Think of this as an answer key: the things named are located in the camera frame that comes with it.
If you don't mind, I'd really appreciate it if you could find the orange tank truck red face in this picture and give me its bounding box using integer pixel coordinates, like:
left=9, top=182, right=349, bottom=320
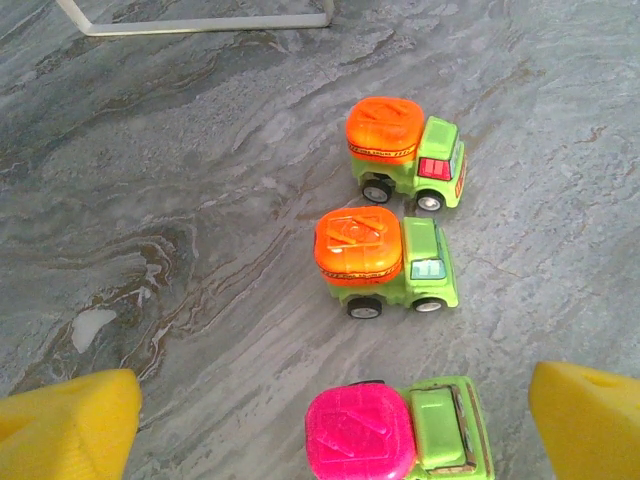
left=345, top=96, right=468, bottom=214

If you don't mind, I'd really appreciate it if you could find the green toy truck pink tank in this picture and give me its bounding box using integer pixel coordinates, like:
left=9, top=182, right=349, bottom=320
left=304, top=375, right=496, bottom=480

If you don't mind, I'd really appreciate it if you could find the wooden shelf white metal frame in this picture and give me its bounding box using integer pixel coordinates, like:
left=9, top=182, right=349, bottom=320
left=54, top=0, right=335, bottom=37

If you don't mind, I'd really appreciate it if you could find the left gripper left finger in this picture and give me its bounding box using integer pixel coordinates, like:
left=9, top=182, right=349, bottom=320
left=0, top=368, right=145, bottom=480

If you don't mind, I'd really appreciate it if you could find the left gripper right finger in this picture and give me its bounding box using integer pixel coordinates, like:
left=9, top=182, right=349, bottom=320
left=528, top=360, right=640, bottom=480

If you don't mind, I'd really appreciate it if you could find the orange tank truck blue face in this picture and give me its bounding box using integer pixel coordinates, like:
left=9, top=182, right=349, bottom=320
left=313, top=205, right=460, bottom=321

